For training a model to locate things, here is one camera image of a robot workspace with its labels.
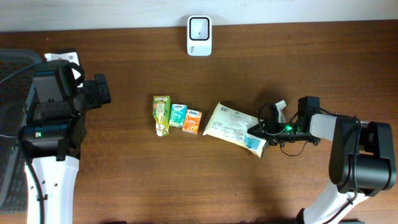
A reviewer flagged green juice carton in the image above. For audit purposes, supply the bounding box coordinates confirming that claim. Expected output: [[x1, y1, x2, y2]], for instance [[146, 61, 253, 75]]
[[153, 96, 171, 137]]

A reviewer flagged orange tissue pack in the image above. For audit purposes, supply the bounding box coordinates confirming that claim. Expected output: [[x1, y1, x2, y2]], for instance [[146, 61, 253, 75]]
[[182, 109, 202, 134]]

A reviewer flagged teal tissue pack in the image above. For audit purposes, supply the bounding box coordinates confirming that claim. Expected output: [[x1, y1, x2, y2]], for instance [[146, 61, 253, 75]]
[[169, 104, 187, 128]]

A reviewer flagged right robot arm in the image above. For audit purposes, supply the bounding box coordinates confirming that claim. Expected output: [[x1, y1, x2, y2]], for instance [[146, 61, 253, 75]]
[[248, 96, 397, 223]]

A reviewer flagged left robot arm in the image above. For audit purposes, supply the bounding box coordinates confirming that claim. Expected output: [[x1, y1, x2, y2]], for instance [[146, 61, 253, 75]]
[[17, 60, 111, 223]]

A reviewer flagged grey plastic basket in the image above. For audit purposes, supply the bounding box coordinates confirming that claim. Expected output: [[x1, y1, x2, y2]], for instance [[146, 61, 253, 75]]
[[1, 48, 42, 214]]

